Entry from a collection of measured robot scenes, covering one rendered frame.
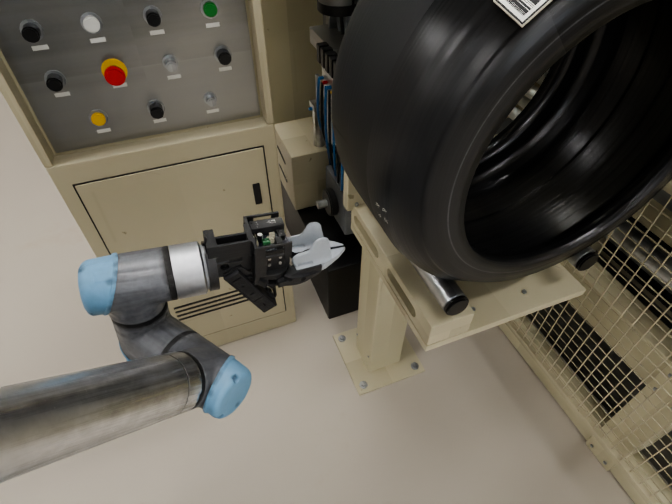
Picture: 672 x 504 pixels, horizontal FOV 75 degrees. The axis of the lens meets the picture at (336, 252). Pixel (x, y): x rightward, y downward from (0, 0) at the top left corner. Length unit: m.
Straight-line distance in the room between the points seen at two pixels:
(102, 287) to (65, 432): 0.20
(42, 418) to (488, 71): 0.51
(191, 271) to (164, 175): 0.65
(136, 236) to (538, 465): 1.43
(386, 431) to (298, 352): 0.44
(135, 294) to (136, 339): 0.08
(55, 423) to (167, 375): 0.13
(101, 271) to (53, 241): 1.92
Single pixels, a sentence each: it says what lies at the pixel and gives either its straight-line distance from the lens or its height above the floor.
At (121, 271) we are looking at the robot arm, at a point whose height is 1.09.
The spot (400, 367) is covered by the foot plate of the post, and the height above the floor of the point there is 0.01.
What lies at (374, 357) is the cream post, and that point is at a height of 0.11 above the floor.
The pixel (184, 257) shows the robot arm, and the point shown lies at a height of 1.08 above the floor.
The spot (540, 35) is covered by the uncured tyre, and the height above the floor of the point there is 1.34.
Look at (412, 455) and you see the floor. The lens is 1.60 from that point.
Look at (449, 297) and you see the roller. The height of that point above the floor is 0.92.
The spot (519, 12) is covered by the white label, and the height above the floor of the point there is 1.36.
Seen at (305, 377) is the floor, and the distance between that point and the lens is 1.70.
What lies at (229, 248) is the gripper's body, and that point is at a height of 1.08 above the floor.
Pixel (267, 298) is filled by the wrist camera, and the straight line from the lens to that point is 0.68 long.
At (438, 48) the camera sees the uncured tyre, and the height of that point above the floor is 1.32.
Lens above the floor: 1.50
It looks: 46 degrees down
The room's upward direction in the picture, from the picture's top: straight up
